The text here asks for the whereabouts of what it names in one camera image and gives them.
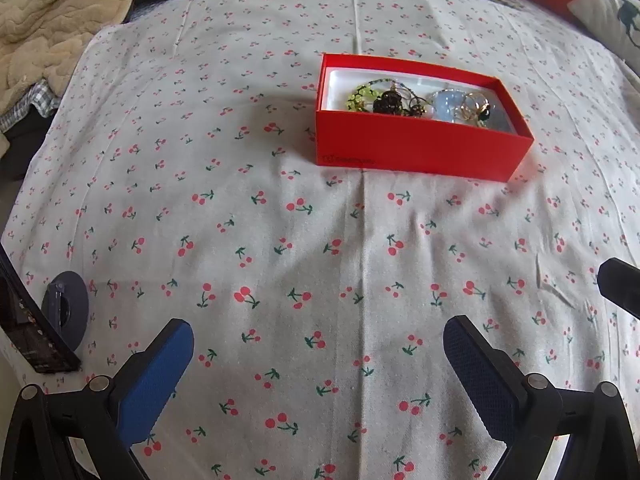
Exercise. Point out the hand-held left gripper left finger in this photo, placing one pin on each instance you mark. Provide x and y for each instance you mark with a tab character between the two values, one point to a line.
155	375

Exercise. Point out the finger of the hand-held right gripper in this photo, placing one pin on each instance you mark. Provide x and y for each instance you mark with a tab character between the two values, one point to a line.
622	282

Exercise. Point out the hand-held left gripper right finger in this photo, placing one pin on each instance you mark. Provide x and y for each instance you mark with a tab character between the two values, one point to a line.
480	380

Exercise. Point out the red jewelry box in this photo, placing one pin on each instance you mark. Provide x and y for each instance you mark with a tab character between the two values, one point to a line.
400	145

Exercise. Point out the dark grey round stand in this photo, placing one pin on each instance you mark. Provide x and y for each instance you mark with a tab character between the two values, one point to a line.
67	310

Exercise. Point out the black flat box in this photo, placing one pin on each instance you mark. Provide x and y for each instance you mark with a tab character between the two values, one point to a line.
30	330

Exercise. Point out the cherry print bed sheet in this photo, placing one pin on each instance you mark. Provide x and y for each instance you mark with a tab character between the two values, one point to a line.
300	260

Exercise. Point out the deer print pillow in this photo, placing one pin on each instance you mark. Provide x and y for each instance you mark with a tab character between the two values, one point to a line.
612	15

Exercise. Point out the plaid cloth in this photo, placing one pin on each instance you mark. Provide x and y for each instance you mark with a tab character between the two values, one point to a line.
30	102

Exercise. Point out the beige quilted blanket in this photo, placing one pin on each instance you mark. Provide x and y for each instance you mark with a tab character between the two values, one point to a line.
55	15

